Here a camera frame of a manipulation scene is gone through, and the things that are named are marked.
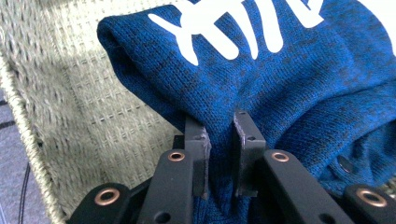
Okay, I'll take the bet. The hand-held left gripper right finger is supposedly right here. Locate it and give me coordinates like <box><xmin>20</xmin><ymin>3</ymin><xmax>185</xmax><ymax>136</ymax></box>
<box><xmin>233</xmin><ymin>110</ymin><xmax>267</xmax><ymax>198</ymax></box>

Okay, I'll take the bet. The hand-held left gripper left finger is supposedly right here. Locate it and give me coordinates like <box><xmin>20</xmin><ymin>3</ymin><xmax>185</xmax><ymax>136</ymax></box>
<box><xmin>184</xmin><ymin>115</ymin><xmax>212</xmax><ymax>200</ymax></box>

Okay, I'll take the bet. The blue knit pet sweater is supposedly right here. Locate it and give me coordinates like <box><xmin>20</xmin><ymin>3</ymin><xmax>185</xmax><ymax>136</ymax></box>
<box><xmin>96</xmin><ymin>0</ymin><xmax>396</xmax><ymax>224</ymax></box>

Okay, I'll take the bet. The green woven basket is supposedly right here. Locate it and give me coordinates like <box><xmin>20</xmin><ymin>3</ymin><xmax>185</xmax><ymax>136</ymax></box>
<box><xmin>0</xmin><ymin>0</ymin><xmax>396</xmax><ymax>224</ymax></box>

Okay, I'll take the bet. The black cable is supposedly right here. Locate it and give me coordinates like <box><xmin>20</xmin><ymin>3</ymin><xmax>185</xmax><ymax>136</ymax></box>
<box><xmin>18</xmin><ymin>161</ymin><xmax>32</xmax><ymax>224</ymax></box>

